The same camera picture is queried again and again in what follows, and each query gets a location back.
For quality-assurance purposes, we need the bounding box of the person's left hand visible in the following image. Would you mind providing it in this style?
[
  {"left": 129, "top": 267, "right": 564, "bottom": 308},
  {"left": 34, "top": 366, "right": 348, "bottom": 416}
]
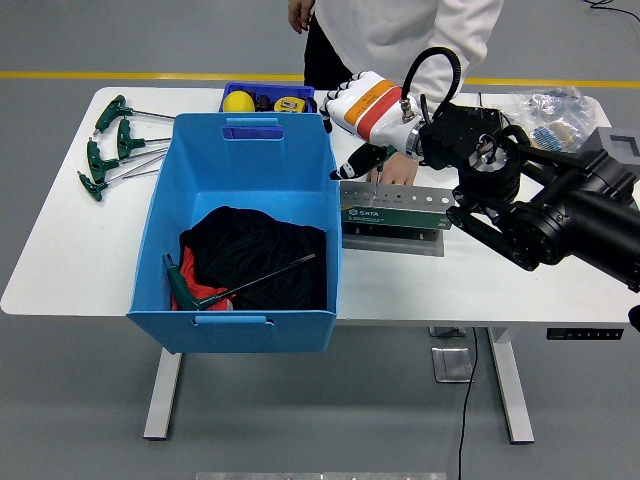
[{"left": 364, "top": 149, "right": 420, "bottom": 189}]

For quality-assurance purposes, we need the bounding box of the person's right hand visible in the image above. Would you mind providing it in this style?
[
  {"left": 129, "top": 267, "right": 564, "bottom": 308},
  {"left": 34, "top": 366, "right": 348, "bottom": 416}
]
[{"left": 288, "top": 0, "right": 316, "bottom": 35}]

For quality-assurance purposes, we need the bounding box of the green grey hex key stand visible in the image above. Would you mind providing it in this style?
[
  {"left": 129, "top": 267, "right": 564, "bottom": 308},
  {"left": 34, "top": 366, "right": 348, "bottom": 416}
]
[{"left": 339, "top": 180, "right": 459, "bottom": 258}]

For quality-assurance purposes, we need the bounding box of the large green T-handle hex key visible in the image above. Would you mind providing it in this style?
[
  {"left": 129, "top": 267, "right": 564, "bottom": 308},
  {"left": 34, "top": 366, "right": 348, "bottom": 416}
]
[{"left": 162, "top": 252, "right": 318, "bottom": 312}]

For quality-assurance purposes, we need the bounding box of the large light blue plastic box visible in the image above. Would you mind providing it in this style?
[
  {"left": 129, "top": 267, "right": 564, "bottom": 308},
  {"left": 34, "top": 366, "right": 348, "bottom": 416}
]
[{"left": 125, "top": 112, "right": 343, "bottom": 354}]

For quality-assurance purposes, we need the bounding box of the grey square box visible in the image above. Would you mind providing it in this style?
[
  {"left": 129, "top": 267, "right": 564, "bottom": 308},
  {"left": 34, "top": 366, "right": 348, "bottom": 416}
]
[{"left": 584, "top": 125, "right": 640, "bottom": 166}]

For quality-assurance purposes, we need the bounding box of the person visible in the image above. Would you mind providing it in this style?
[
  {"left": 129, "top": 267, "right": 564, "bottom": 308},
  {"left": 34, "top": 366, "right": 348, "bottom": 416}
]
[{"left": 287, "top": 0, "right": 506, "bottom": 189}]

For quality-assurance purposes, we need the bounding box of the small dark blue bin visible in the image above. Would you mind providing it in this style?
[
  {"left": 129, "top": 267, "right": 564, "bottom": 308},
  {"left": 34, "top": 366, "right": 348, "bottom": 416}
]
[{"left": 218, "top": 82, "right": 317, "bottom": 114}]

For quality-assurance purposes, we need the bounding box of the yellow ball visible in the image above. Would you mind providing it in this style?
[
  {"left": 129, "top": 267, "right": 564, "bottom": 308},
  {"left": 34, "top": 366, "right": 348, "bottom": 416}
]
[{"left": 222, "top": 90, "right": 256, "bottom": 113}]

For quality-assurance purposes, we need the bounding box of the black cloth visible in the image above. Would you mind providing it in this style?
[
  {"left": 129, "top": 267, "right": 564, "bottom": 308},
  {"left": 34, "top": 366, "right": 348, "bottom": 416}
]
[{"left": 178, "top": 205, "right": 329, "bottom": 311}]

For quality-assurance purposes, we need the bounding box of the clear plastic bag of parts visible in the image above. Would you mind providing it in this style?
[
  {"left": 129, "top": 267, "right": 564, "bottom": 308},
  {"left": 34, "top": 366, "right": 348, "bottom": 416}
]
[{"left": 509, "top": 85, "right": 601, "bottom": 154}]

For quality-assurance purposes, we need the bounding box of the silver floor plate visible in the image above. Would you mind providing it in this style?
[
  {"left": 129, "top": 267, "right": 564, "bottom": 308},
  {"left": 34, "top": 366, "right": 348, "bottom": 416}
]
[{"left": 430, "top": 346, "right": 475, "bottom": 384}]

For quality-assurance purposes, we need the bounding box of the orange cloth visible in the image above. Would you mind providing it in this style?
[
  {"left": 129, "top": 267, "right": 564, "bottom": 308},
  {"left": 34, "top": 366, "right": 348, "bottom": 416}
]
[{"left": 170, "top": 247, "right": 237, "bottom": 311}]

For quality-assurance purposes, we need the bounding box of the white table leg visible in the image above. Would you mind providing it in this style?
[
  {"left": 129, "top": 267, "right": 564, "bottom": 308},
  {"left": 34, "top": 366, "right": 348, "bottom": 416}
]
[
  {"left": 487, "top": 327, "right": 536, "bottom": 445},
  {"left": 143, "top": 347, "right": 184, "bottom": 442}
]

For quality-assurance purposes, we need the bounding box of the black table control panel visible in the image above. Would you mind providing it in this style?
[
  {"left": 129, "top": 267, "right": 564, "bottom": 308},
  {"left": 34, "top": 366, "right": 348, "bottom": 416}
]
[{"left": 545, "top": 327, "right": 625, "bottom": 341}]

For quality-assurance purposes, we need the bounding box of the black cable on floor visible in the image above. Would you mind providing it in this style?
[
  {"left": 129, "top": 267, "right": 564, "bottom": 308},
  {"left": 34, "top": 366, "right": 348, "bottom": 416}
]
[{"left": 582, "top": 0, "right": 640, "bottom": 26}]

